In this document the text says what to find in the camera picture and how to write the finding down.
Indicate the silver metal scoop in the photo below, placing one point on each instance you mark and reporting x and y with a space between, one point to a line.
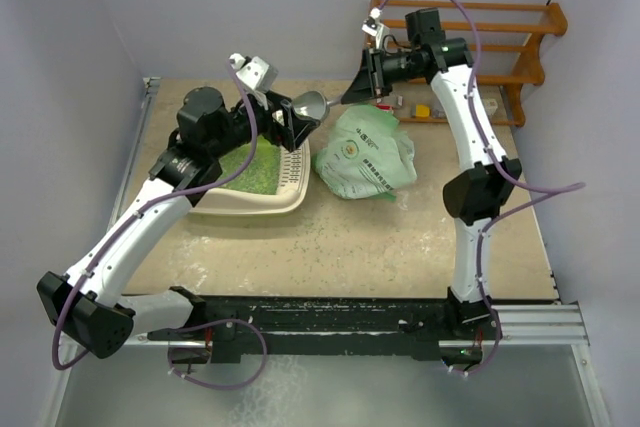
313 105

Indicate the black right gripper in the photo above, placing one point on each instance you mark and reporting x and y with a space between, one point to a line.
369 81

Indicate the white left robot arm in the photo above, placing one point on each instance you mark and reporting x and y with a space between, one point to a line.
87 303

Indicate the wooden shelf rack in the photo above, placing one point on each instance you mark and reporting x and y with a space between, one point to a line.
511 36

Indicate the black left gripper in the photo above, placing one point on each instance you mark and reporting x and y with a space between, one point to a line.
292 129

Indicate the green litter pellets pile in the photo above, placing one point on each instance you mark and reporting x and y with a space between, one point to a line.
261 176

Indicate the beige green litter box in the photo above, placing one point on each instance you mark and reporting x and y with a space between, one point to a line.
293 183

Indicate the yellow small block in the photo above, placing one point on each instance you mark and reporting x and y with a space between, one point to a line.
421 111

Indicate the green cat litter bag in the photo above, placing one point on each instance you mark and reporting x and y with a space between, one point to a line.
366 156

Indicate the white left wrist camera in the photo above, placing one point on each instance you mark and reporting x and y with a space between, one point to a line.
255 74

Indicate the green white carton box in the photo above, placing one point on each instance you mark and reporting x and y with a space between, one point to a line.
491 106

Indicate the black white bag sealing strip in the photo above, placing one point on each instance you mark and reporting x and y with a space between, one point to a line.
474 176

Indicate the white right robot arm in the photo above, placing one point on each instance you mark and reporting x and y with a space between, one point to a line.
475 196

